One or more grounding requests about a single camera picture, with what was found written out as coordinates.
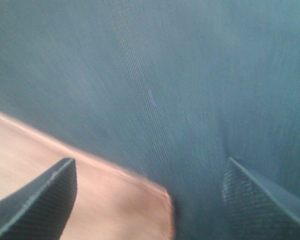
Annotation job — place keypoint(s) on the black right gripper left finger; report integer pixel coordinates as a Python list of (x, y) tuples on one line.
[(41, 208)]

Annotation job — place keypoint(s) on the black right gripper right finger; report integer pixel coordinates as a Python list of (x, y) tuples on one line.
[(256, 207)]

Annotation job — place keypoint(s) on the brown microfibre towel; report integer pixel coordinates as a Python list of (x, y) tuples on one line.
[(112, 203)]

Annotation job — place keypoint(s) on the black table cloth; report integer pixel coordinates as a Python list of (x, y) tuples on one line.
[(167, 88)]

